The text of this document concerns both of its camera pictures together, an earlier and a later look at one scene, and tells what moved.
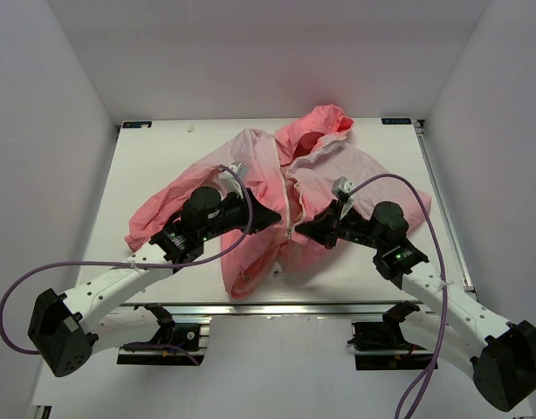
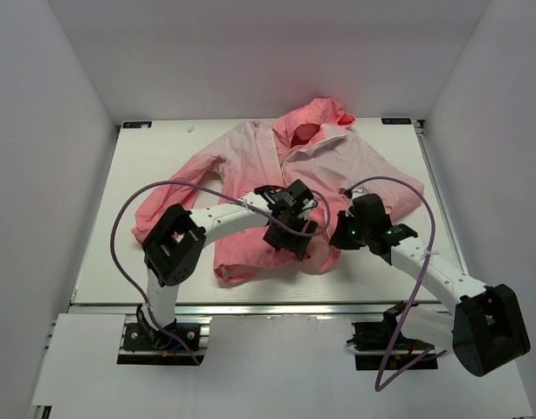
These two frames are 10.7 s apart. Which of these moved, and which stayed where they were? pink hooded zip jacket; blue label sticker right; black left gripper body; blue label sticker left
Moved: pink hooded zip jacket; black left gripper body
Stayed: blue label sticker left; blue label sticker right
